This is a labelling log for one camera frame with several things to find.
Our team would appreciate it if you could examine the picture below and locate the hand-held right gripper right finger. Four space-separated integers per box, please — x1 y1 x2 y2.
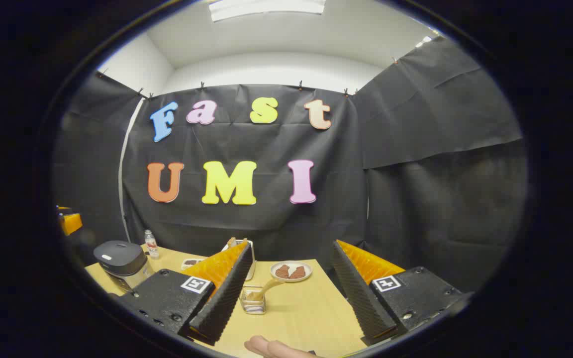
331 240 474 346

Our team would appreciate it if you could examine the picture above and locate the metal wire chopstick holder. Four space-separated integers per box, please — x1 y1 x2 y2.
240 286 267 315

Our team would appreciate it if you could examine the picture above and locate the dark grey rice cooker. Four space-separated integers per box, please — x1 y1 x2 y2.
94 241 155 294

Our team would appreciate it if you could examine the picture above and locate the wooden spoon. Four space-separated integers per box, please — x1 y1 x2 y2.
245 277 287 302

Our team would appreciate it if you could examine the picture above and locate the small clear bottle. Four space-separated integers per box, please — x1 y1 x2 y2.
145 230 160 259

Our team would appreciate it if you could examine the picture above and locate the white round plate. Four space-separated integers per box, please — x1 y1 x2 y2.
270 261 313 283

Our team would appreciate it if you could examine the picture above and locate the white toaster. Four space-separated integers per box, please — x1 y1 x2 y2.
221 238 257 281

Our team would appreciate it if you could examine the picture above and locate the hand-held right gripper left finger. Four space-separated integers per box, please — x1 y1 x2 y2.
117 242 255 346

